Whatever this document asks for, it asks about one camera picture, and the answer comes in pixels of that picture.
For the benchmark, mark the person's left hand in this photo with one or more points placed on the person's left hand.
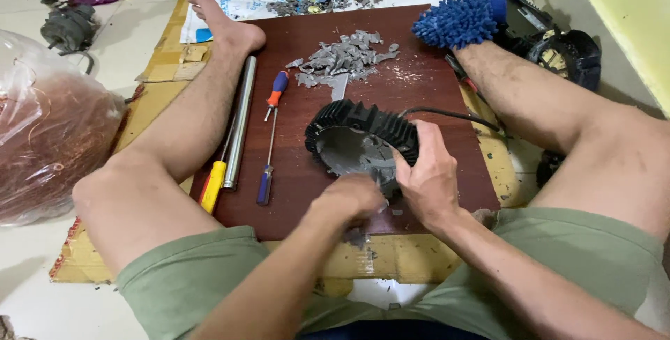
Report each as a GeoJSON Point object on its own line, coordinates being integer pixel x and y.
{"type": "Point", "coordinates": [345, 198]}

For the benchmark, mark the person's right hand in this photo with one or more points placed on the person's right hand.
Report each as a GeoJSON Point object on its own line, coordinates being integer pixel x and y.
{"type": "Point", "coordinates": [432, 183]}

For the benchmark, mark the person's right fingers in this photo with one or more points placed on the person's right fingers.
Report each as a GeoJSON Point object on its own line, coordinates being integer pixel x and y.
{"type": "Point", "coordinates": [411, 172]}

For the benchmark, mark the person's left fingers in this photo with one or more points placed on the person's left fingers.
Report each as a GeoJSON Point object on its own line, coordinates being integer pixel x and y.
{"type": "Point", "coordinates": [369, 201]}

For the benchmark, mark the black finned round housing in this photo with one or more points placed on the black finned round housing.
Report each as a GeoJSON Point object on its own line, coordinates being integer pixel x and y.
{"type": "Point", "coordinates": [361, 130]}

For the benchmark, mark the dark brown wooden board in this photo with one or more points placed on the dark brown wooden board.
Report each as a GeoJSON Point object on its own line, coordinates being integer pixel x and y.
{"type": "Point", "coordinates": [293, 172]}

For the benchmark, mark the flat grey metal blade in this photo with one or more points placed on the flat grey metal blade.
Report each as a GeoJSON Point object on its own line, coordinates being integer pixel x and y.
{"type": "Point", "coordinates": [338, 88]}

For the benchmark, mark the dark blue shirt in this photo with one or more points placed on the dark blue shirt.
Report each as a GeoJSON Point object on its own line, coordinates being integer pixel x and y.
{"type": "Point", "coordinates": [392, 330]}

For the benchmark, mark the pile of grey scraps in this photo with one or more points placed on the pile of grey scraps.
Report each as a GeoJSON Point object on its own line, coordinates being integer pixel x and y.
{"type": "Point", "coordinates": [343, 57]}

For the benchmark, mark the small black round part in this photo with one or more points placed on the small black round part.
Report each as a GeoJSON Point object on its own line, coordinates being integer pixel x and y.
{"type": "Point", "coordinates": [549, 168]}

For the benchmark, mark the orange and blue screwdriver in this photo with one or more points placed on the orange and blue screwdriver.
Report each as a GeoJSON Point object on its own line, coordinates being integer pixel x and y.
{"type": "Point", "coordinates": [277, 88]}

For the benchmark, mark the shiny steel tube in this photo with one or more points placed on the shiny steel tube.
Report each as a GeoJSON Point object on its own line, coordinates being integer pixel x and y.
{"type": "Point", "coordinates": [242, 120]}

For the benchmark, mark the blue chenille slipper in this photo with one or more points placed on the blue chenille slipper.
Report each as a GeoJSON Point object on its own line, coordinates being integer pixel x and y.
{"type": "Point", "coordinates": [458, 20]}

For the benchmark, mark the person's right leg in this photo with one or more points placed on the person's right leg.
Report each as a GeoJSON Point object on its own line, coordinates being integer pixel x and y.
{"type": "Point", "coordinates": [576, 141]}

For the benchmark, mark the person's leg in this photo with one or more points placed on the person's leg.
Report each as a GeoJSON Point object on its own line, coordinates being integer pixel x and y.
{"type": "Point", "coordinates": [576, 141]}
{"type": "Point", "coordinates": [172, 141]}

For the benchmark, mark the green shorts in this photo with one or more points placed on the green shorts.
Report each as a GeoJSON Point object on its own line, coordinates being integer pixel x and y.
{"type": "Point", "coordinates": [565, 261]}

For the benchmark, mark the black round lamp housing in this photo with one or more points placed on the black round lamp housing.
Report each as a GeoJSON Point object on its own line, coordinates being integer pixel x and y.
{"type": "Point", "coordinates": [568, 57]}

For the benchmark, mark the person's left leg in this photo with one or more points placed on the person's left leg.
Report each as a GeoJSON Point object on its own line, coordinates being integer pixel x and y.
{"type": "Point", "coordinates": [172, 141]}

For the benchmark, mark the torn cardboard piece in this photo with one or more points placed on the torn cardboard piece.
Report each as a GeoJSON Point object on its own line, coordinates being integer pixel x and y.
{"type": "Point", "coordinates": [172, 70]}

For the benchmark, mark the brown cardboard sheet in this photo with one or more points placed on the brown cardboard sheet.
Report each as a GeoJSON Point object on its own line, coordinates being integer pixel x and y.
{"type": "Point", "coordinates": [152, 99]}

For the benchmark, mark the grey fan motor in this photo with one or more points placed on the grey fan motor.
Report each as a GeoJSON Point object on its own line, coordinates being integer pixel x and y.
{"type": "Point", "coordinates": [68, 28]}

